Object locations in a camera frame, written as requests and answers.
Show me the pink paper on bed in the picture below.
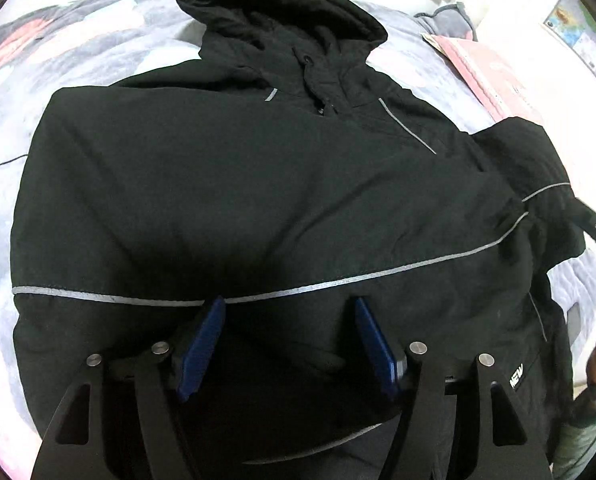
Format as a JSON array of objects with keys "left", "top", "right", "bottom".
[{"left": 421, "top": 34, "right": 540, "bottom": 124}]

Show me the green grey sleeve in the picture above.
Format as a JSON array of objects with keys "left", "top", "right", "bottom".
[{"left": 552, "top": 385, "right": 596, "bottom": 479}]

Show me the colourful poster on wall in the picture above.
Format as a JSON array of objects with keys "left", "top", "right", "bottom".
[{"left": 544, "top": 0, "right": 596, "bottom": 77}]

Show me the grey cloth by bed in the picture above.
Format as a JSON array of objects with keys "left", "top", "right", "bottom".
[{"left": 414, "top": 2, "right": 478, "bottom": 41}]

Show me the patterned light bed sheet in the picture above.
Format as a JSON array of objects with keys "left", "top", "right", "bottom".
[{"left": 0, "top": 0, "right": 596, "bottom": 470}]

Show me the black hooded jacket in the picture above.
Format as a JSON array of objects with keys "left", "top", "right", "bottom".
[{"left": 10, "top": 0, "right": 596, "bottom": 479}]

